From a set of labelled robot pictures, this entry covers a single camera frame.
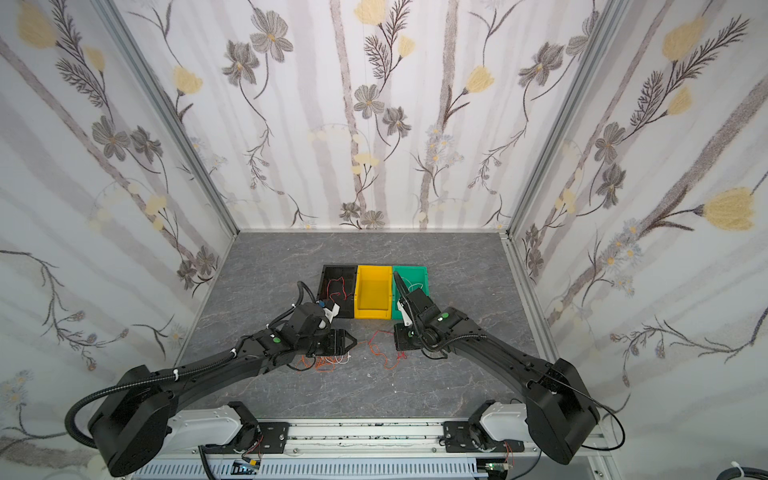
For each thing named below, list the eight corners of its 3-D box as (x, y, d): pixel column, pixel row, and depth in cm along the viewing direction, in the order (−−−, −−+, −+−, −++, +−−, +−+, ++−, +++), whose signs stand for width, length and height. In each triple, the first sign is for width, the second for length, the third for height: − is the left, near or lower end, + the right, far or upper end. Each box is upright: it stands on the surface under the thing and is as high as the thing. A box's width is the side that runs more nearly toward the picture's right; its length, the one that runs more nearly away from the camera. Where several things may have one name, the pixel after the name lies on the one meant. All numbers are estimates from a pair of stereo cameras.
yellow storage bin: (354, 320, 97) (352, 309, 91) (358, 277, 108) (356, 265, 103) (392, 321, 97) (392, 310, 92) (392, 277, 108) (392, 265, 103)
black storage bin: (319, 320, 97) (315, 307, 91) (327, 277, 109) (323, 263, 102) (355, 320, 97) (353, 308, 91) (359, 277, 109) (357, 263, 102)
